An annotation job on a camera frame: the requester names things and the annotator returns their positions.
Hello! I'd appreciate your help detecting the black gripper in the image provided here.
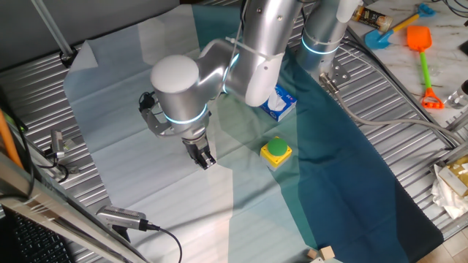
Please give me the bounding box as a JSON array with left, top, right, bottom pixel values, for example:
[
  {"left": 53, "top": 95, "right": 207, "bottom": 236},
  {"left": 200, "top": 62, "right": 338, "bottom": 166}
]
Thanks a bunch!
[{"left": 181, "top": 132, "right": 218, "bottom": 170}]

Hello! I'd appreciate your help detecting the yellow box green push button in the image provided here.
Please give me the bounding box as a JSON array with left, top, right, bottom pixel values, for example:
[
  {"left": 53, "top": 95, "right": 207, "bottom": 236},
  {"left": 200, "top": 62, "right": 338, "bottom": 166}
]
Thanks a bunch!
[{"left": 259, "top": 136, "right": 293, "bottom": 172}]

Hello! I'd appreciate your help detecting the blue green patterned tablecloth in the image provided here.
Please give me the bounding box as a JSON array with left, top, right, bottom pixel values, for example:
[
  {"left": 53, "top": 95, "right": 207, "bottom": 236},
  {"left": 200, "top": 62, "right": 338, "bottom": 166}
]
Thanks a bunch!
[{"left": 62, "top": 3, "right": 445, "bottom": 263}]

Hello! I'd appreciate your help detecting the blue tissue box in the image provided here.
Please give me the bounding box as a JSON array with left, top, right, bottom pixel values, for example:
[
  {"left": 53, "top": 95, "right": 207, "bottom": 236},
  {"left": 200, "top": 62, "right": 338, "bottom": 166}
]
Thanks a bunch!
[{"left": 260, "top": 83, "right": 298, "bottom": 123}]

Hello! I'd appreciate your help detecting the black clamp tool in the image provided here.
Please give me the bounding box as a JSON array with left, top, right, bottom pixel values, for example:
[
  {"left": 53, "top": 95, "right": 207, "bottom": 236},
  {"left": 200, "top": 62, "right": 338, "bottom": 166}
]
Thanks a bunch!
[{"left": 43, "top": 129, "right": 80, "bottom": 183}]

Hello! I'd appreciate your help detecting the large wooden cube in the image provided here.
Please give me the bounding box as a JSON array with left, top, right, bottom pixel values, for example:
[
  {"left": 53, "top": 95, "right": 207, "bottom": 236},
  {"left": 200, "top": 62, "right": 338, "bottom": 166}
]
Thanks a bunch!
[{"left": 319, "top": 245, "right": 336, "bottom": 261}]

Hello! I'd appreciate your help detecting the grey corrugated conduit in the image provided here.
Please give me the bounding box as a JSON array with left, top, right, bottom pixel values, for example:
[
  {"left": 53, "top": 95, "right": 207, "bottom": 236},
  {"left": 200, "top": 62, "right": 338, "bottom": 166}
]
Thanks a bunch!
[{"left": 318, "top": 72, "right": 465, "bottom": 145}]

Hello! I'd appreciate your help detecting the black keyboard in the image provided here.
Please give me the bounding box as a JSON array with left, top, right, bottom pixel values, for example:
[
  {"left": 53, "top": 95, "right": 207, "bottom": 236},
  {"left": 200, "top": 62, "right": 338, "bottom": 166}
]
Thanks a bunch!
[{"left": 0, "top": 207, "right": 74, "bottom": 263}]

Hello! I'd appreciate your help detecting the orange rod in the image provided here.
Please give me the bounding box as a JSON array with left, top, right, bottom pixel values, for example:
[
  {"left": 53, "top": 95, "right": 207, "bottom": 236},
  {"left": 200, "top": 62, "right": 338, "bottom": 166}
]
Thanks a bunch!
[{"left": 0, "top": 109, "right": 23, "bottom": 169}]

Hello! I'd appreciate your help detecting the grey metal pole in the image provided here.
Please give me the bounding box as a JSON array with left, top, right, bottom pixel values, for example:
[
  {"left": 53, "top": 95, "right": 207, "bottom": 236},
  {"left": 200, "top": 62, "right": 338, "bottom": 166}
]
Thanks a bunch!
[{"left": 31, "top": 0, "right": 78, "bottom": 69}]

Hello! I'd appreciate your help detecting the brown label bottle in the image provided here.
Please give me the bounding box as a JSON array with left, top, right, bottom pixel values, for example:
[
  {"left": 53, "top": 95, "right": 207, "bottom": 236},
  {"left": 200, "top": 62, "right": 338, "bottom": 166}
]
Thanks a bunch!
[{"left": 350, "top": 4, "right": 394, "bottom": 33}]

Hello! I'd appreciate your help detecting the crumpled white paper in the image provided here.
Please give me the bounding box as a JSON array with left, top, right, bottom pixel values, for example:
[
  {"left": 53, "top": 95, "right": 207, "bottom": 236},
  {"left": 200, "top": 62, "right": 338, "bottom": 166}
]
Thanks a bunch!
[{"left": 430, "top": 164, "right": 468, "bottom": 220}]

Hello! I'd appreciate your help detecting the tan cardboard box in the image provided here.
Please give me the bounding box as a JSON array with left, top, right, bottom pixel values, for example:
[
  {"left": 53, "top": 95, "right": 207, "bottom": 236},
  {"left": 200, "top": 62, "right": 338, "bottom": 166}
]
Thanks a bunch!
[{"left": 437, "top": 155, "right": 468, "bottom": 198}]

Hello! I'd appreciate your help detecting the clear glass bottle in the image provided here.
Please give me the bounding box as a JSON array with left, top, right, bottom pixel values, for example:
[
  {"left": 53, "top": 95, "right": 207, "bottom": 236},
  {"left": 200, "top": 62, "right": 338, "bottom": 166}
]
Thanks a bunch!
[{"left": 444, "top": 79, "right": 468, "bottom": 110}]

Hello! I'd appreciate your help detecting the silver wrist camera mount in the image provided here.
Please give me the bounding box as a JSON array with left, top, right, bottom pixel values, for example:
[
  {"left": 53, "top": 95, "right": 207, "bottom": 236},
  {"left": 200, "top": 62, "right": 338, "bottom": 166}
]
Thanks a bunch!
[{"left": 137, "top": 96, "right": 173, "bottom": 139}]

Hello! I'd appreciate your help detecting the black camera cable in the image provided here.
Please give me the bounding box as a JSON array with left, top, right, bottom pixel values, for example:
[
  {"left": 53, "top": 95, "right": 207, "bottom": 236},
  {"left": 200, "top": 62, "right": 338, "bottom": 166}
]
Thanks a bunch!
[{"left": 146, "top": 222, "right": 184, "bottom": 263}]

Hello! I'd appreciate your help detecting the aluminium frame bar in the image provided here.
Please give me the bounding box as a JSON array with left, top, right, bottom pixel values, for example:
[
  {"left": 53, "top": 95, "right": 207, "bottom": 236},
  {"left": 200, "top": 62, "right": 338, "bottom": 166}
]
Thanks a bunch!
[{"left": 0, "top": 151, "right": 147, "bottom": 263}]

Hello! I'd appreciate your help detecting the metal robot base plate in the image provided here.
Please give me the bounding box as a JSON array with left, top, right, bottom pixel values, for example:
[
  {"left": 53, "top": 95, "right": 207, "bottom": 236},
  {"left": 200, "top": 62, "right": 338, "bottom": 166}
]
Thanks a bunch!
[{"left": 320, "top": 58, "right": 352, "bottom": 87}]

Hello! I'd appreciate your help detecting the blue toy shovel yellow handle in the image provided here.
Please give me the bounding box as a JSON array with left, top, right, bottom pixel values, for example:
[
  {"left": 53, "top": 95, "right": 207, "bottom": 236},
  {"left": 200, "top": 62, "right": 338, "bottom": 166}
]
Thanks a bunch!
[{"left": 364, "top": 2, "right": 437, "bottom": 50}]

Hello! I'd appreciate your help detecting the orange toy shovel green handle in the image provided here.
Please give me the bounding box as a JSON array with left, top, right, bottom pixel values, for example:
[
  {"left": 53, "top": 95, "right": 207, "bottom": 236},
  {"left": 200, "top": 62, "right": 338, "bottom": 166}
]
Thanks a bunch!
[{"left": 406, "top": 24, "right": 445, "bottom": 110}]

